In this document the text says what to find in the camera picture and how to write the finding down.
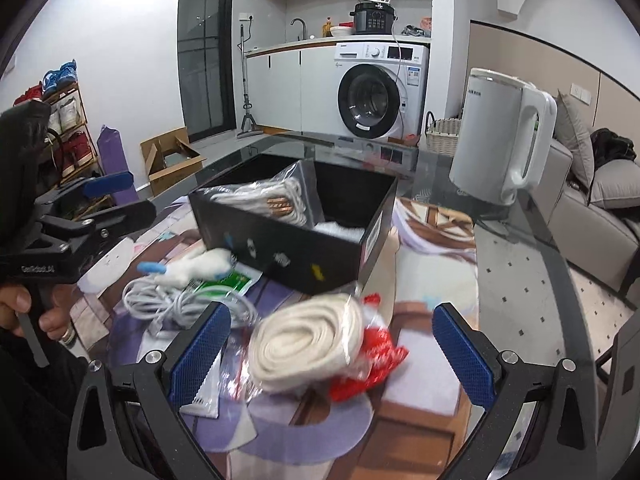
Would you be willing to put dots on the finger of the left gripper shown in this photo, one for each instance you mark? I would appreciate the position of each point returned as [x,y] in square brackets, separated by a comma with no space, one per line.
[100,187]
[98,232]

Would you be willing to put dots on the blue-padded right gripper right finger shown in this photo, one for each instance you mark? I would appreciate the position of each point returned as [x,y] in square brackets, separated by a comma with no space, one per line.
[560,441]

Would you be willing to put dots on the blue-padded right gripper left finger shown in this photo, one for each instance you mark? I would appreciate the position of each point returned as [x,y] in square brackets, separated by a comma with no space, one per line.
[126,422]

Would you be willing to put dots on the green medicine sachet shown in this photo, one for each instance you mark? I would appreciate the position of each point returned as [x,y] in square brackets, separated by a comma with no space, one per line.
[235,286]

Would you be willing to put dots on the red balloon glue packet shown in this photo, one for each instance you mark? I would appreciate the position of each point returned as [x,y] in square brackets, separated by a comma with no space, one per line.
[377,358]

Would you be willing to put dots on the wooden shoe rack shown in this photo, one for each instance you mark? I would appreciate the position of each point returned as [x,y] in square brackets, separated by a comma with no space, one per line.
[46,145]

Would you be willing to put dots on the purple yoga mat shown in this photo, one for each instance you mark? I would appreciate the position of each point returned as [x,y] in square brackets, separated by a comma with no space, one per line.
[113,160]

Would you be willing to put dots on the brown cardboard box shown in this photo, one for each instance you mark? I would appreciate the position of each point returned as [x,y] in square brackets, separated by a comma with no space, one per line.
[170,158]

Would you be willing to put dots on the floor mop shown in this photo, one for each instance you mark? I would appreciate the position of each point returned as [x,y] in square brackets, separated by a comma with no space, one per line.
[249,125]

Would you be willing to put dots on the black cardboard box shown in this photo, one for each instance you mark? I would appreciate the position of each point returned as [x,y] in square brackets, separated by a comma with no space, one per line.
[301,258]

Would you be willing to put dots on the white electric kettle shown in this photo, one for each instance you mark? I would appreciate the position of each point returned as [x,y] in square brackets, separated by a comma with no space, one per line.
[504,138]

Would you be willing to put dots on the white washing machine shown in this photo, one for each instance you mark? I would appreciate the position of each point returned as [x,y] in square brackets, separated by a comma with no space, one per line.
[380,88]

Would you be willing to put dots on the grey sofa cushion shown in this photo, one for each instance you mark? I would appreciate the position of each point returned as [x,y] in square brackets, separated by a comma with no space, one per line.
[573,133]

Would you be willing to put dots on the wicker basket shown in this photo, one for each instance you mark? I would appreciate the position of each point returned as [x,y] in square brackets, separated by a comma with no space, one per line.
[442,135]

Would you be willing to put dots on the black rice cooker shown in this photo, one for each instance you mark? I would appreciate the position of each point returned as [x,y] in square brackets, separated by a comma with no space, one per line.
[373,18]

